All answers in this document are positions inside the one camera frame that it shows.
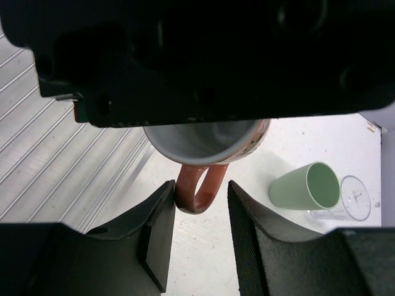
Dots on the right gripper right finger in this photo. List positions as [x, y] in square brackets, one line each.
[275, 256]

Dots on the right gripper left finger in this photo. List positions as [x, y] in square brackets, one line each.
[128, 255]

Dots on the pink ceramic mug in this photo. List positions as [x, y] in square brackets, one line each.
[205, 151]

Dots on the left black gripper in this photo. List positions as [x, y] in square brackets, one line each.
[144, 63]

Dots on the clear glass cup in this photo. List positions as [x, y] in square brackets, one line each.
[354, 202]

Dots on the light green cup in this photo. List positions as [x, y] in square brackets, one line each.
[311, 187]

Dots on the silver wire dish rack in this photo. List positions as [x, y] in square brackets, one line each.
[52, 168]

